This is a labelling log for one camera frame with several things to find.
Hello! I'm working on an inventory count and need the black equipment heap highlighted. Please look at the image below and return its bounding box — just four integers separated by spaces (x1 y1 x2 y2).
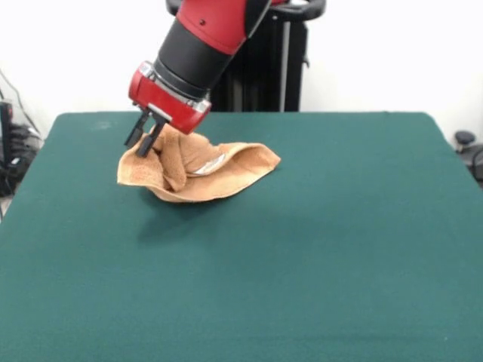
0 124 43 197

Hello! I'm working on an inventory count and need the black box device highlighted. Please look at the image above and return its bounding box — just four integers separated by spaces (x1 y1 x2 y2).
0 100 15 167

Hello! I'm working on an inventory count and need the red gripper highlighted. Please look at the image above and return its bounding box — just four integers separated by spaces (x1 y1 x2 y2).
124 61 213 159

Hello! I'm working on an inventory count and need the dark green table cloth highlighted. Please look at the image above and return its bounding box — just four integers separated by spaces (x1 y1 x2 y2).
0 111 483 362

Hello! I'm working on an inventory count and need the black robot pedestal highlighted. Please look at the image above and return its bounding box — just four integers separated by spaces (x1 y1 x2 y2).
165 0 326 113

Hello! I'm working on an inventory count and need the tan terry towel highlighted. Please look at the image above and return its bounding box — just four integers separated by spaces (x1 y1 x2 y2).
116 126 282 204

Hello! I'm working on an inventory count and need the grey cable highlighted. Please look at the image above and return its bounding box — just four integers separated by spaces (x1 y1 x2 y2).
0 69 37 133

